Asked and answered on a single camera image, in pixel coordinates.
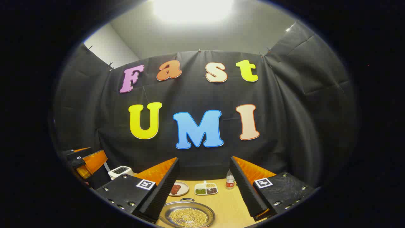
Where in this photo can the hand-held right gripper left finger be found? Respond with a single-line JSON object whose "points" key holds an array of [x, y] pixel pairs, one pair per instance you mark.
{"points": [[164, 190]]}

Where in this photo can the pile of soybeans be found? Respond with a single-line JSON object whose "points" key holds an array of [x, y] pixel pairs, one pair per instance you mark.
{"points": [[188, 217]]}

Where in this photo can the brown meat patty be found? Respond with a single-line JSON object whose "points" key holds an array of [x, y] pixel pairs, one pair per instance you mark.
{"points": [[176, 189]]}

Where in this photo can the round white plate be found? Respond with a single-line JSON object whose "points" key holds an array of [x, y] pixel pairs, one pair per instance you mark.
{"points": [[184, 190]]}

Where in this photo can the clear red label water bottle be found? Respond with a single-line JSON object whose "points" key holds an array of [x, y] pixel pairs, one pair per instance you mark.
{"points": [[230, 182]]}

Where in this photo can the white divided bean dish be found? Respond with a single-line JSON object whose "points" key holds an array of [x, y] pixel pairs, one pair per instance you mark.
{"points": [[205, 189]]}

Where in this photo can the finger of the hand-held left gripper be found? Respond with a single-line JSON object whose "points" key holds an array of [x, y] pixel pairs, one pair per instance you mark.
{"points": [[76, 152], [95, 161]]}

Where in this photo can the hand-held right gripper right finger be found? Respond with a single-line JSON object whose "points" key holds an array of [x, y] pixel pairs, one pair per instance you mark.
{"points": [[245, 190]]}

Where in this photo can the black backdrop cloth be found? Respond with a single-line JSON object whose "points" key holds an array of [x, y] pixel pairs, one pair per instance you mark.
{"points": [[196, 95]]}

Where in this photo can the white toaster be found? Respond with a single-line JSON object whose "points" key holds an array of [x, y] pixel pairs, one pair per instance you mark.
{"points": [[120, 171]]}

